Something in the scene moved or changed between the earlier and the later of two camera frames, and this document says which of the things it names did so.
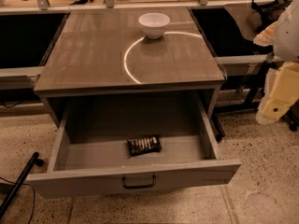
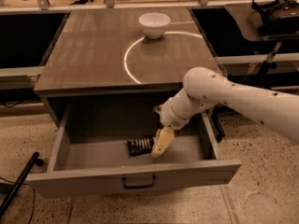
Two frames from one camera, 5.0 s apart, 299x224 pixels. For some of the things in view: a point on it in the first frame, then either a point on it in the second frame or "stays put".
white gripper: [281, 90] to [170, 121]
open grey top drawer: [132, 147] stays put
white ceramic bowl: [153, 24] stays put
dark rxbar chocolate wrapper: [144, 146] stays put
